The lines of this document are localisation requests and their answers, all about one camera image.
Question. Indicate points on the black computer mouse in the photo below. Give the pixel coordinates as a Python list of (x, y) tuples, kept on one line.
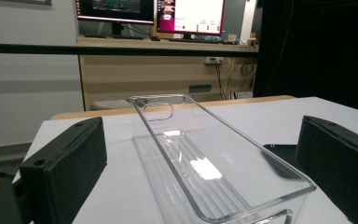
[(155, 39)]

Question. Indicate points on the dark screen monitor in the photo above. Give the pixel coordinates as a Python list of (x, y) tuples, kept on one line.
[(115, 9)]

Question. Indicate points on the clear plastic bin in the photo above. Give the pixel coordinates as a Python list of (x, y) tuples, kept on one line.
[(199, 174)]

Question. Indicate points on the light wooden desk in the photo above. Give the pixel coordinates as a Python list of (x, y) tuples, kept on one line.
[(143, 77)]

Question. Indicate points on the white power strip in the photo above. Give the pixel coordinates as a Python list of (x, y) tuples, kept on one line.
[(214, 60)]

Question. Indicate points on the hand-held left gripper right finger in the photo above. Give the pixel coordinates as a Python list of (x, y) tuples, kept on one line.
[(338, 168)]

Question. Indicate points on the black curtain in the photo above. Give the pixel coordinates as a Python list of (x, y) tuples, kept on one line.
[(323, 46)]

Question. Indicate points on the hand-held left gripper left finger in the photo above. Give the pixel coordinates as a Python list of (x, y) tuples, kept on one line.
[(65, 168)]

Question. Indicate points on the pink and white screen monitor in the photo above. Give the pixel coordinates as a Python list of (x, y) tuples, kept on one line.
[(195, 15)]

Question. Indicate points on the black flat object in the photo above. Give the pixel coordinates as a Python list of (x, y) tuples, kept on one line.
[(281, 155)]

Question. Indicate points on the black keyboard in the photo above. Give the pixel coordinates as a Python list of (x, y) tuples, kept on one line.
[(192, 40)]

